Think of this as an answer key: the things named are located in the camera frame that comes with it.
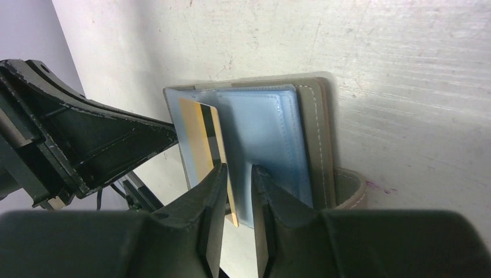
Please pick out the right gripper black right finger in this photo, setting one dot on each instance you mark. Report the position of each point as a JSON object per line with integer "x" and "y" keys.
{"x": 294, "y": 240}

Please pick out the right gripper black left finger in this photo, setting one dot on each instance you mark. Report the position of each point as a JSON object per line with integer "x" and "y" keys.
{"x": 182, "y": 239}

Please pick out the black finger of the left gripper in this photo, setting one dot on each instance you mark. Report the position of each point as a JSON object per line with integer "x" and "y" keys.
{"x": 57, "y": 145}

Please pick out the gold striped credit card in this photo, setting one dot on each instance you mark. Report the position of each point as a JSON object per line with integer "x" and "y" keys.
{"x": 200, "y": 139}

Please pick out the grey card holder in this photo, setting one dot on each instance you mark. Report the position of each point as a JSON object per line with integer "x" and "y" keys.
{"x": 284, "y": 125}

